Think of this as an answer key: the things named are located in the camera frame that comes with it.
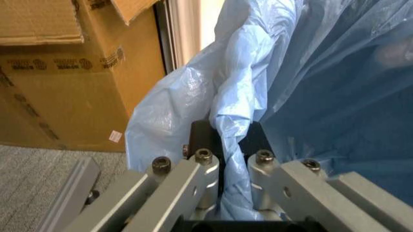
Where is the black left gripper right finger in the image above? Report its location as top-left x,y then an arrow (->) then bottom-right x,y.
237,121 -> 413,232

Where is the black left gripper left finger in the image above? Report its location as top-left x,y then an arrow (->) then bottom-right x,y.
61,120 -> 227,232

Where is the blue plastic trash bag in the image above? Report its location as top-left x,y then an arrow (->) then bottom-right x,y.
124,0 -> 413,221

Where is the large brown cardboard box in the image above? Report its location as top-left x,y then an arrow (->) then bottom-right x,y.
0,0 -> 167,152

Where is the grey metal frame base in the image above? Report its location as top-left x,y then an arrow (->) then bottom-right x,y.
33,156 -> 102,232

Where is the pale door frame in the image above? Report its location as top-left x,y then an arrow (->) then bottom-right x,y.
153,0 -> 203,73

